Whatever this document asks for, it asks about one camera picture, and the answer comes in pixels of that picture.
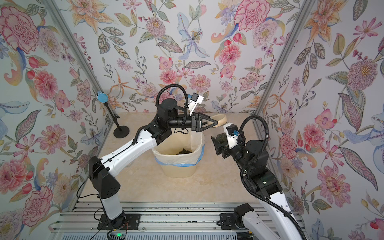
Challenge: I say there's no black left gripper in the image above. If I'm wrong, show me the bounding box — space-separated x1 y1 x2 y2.
165 113 214 132

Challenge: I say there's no cream trash bin with liner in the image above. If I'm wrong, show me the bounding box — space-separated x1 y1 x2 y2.
152 129 205 178

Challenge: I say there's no beige lid tea jar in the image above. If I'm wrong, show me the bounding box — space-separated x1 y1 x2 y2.
214 133 228 145

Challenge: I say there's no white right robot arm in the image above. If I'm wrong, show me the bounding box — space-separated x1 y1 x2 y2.
212 115 307 240

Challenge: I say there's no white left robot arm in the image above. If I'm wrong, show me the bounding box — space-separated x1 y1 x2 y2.
88 84 218 230

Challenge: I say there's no black round-base stand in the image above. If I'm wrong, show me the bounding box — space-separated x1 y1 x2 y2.
97 91 130 139

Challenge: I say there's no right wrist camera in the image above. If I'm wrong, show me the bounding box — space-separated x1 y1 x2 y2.
223 123 240 149

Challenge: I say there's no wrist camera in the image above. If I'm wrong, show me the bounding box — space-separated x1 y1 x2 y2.
223 123 240 149
188 93 204 116

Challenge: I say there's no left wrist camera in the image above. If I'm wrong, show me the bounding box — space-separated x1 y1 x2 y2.
188 93 204 116

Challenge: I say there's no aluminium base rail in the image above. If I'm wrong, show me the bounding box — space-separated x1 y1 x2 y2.
47 193 310 240

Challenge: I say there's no aluminium corner post right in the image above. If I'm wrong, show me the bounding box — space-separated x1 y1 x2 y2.
252 0 316 116

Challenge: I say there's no aluminium corner post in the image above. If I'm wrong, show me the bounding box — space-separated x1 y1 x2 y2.
252 0 316 116
41 0 113 121

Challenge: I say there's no aluminium corner post left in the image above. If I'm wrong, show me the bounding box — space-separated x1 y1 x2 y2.
41 0 113 121

